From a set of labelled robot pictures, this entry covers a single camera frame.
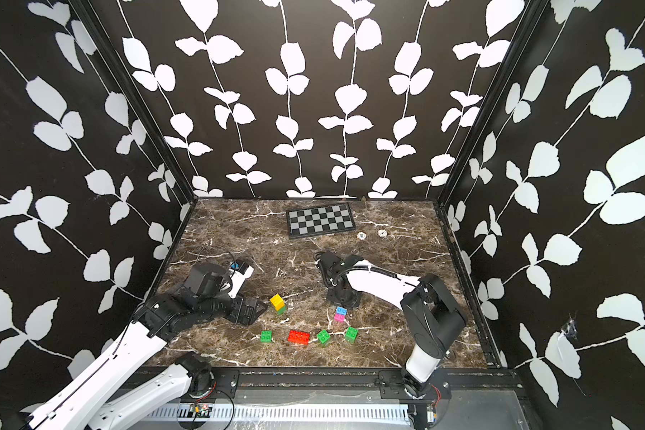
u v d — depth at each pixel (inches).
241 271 25.6
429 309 18.6
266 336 32.2
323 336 31.5
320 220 43.5
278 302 32.7
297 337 32.2
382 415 27.6
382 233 43.5
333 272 27.6
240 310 24.6
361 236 42.7
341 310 32.9
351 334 31.5
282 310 34.2
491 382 30.2
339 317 33.7
